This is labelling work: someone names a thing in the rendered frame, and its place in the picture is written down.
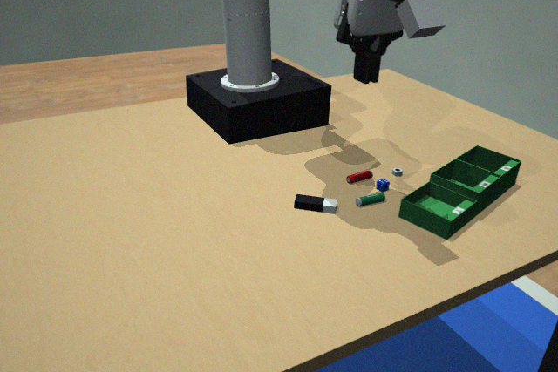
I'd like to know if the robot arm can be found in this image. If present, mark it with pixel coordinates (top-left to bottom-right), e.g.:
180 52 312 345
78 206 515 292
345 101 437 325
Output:
221 0 446 93

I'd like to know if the blue die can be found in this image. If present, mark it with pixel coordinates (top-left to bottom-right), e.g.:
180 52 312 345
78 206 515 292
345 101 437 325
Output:
376 179 390 192

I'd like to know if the red battery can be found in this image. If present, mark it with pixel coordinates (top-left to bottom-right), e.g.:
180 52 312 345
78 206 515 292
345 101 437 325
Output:
346 170 373 184

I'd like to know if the green battery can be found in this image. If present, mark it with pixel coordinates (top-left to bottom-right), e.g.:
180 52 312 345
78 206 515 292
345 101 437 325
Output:
356 193 385 206

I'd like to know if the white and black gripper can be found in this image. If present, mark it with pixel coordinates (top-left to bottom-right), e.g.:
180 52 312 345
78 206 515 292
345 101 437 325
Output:
334 0 404 85

